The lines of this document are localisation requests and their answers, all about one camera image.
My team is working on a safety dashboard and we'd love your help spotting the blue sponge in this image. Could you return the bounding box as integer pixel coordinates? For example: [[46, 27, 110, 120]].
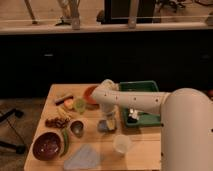
[[97, 120, 116, 132]]

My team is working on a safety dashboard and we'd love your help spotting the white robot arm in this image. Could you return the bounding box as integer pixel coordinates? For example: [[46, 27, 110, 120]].
[[92, 79, 213, 171]]

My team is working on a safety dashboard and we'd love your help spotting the white cup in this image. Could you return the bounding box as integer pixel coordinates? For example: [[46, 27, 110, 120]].
[[113, 134, 132, 155]]

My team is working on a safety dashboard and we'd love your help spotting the white utensil in tray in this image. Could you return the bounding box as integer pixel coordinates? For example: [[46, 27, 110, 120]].
[[129, 109, 139, 120]]

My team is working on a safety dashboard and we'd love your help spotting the orange bowl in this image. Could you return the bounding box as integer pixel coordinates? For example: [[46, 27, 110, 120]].
[[83, 85, 97, 105]]

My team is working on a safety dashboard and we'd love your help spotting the small grey-green cup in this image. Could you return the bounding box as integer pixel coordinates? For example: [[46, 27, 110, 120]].
[[70, 120, 84, 138]]

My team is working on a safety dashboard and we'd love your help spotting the green plastic tray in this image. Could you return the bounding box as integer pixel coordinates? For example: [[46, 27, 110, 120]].
[[119, 80, 161, 127]]

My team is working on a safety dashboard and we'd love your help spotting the green round toy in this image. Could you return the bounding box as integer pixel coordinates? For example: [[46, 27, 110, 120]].
[[73, 98, 86, 113]]

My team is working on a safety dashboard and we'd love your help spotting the light blue cloth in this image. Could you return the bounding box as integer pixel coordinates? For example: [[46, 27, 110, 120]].
[[63, 144, 101, 171]]

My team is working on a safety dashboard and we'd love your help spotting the orange toy fruit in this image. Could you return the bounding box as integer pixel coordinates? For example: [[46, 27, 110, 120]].
[[64, 99, 74, 110]]

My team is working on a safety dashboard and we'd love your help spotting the yellow corn toy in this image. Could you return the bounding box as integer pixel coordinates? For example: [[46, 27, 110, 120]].
[[57, 107, 71, 119]]

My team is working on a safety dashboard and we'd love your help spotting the dark eggplant toy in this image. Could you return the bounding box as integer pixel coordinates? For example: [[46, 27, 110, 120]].
[[54, 95, 73, 105]]

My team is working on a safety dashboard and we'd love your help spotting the dark red grapes toy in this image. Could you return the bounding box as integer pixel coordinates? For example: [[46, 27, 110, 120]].
[[45, 118, 69, 129]]

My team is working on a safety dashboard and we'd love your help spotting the green pea pod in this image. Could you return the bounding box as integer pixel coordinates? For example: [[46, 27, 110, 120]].
[[60, 128, 69, 157]]

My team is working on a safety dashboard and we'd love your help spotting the dark purple bowl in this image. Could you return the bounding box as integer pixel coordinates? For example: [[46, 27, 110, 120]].
[[32, 132, 61, 161]]

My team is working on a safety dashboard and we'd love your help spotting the black chair base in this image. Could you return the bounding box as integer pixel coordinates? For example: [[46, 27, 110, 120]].
[[0, 108, 28, 155]]

